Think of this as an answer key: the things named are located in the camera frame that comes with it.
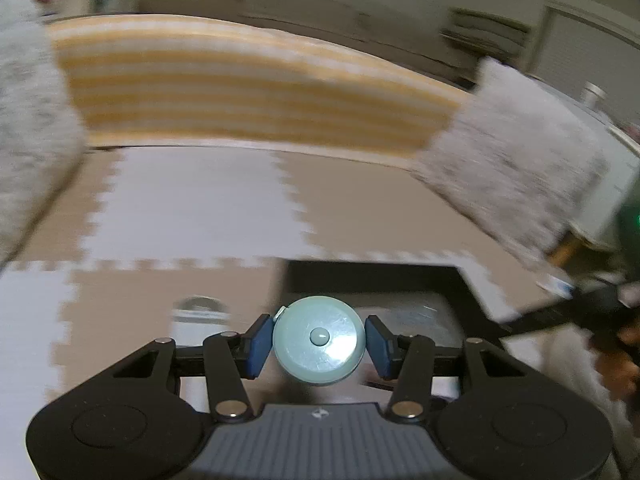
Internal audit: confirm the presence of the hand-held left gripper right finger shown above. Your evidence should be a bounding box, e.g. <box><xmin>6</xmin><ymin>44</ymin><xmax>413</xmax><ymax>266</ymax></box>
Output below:
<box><xmin>364</xmin><ymin>314</ymin><xmax>527</xmax><ymax>423</ymax></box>

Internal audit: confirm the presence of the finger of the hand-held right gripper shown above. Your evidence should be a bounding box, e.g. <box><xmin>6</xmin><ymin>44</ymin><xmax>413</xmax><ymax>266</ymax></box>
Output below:
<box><xmin>500</xmin><ymin>284</ymin><xmax>610</xmax><ymax>337</ymax></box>

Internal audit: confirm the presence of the light blue round tape measure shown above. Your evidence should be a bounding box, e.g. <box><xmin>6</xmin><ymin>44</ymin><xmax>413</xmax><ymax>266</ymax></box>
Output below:
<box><xmin>272</xmin><ymin>296</ymin><xmax>367</xmax><ymax>386</ymax></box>

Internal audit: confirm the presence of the person's light clothing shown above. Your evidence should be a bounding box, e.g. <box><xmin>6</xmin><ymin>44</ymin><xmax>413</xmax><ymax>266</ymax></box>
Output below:
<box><xmin>540</xmin><ymin>330</ymin><xmax>632</xmax><ymax>480</ymax></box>

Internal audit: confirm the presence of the dark wooden furniture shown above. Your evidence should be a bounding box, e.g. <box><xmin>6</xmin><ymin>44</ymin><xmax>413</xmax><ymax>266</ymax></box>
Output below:
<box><xmin>155</xmin><ymin>0</ymin><xmax>481</xmax><ymax>86</ymax></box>

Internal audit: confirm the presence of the white cabinet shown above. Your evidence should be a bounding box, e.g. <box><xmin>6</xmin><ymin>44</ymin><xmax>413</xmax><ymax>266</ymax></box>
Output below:
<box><xmin>525</xmin><ymin>0</ymin><xmax>640</xmax><ymax>161</ymax></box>

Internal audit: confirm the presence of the black box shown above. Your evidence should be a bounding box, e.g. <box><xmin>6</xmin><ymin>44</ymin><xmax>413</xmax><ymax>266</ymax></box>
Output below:
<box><xmin>280</xmin><ymin>260</ymin><xmax>511</xmax><ymax>396</ymax></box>

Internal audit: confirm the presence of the yellow striped mattress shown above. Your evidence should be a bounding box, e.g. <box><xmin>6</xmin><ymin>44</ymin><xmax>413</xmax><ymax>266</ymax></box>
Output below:
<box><xmin>47</xmin><ymin>15</ymin><xmax>473</xmax><ymax>166</ymax></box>

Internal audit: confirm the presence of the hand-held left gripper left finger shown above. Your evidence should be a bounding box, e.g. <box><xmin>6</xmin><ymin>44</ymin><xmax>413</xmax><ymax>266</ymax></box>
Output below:
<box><xmin>112</xmin><ymin>313</ymin><xmax>276</xmax><ymax>422</ymax></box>

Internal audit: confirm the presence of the clear round container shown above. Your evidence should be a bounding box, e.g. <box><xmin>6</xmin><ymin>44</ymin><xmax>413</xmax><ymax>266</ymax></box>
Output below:
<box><xmin>172</xmin><ymin>296</ymin><xmax>232</xmax><ymax>322</ymax></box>

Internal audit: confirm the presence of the person's right hand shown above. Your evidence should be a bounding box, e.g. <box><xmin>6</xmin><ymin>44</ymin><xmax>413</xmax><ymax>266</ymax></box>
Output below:
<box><xmin>600</xmin><ymin>322</ymin><xmax>640</xmax><ymax>402</ymax></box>

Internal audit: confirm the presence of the white fluffy cushion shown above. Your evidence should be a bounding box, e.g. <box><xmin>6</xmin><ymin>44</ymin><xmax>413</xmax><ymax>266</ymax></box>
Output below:
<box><xmin>412</xmin><ymin>57</ymin><xmax>610</xmax><ymax>272</ymax></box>
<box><xmin>0</xmin><ymin>0</ymin><xmax>87</xmax><ymax>267</ymax></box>

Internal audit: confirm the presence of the beige white foam puzzle mat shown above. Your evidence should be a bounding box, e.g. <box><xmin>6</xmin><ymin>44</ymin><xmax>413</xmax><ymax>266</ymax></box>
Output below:
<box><xmin>0</xmin><ymin>147</ymin><xmax>576</xmax><ymax>411</ymax></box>

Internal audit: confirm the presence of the orange wooden leg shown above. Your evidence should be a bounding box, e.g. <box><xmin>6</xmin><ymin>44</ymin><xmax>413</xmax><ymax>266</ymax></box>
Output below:
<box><xmin>549</xmin><ymin>236</ymin><xmax>583</xmax><ymax>268</ymax></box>

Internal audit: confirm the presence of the silver cylinder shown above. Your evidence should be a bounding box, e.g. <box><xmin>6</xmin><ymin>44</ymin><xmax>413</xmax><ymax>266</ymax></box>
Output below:
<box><xmin>582</xmin><ymin>81</ymin><xmax>607</xmax><ymax>108</ymax></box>

